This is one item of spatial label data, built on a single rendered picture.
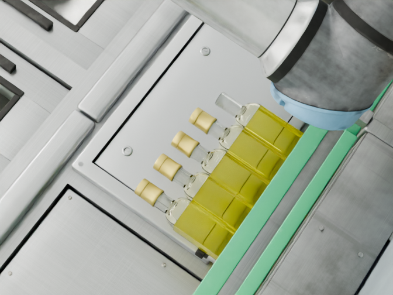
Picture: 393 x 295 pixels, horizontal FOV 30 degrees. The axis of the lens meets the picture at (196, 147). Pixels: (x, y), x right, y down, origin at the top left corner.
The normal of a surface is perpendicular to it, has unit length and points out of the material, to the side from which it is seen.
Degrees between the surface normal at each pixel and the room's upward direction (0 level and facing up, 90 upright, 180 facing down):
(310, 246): 90
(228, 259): 90
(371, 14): 80
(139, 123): 90
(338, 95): 110
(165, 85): 90
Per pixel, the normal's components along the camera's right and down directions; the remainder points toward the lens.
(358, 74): -0.07, 0.49
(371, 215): 0.07, -0.32
